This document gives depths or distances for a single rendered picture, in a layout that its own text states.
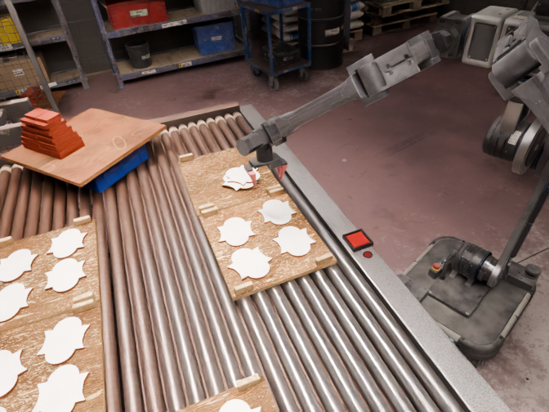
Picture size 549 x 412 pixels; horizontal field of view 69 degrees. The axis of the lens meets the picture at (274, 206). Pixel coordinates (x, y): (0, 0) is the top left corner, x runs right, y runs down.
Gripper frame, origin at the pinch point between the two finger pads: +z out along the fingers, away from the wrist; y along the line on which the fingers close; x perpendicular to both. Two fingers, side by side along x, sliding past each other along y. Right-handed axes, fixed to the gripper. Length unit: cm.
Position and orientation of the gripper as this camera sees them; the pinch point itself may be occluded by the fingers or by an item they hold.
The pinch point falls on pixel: (267, 181)
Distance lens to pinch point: 142.8
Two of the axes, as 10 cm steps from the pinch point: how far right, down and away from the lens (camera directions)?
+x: -3.9, -4.6, 8.0
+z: 0.9, 8.4, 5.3
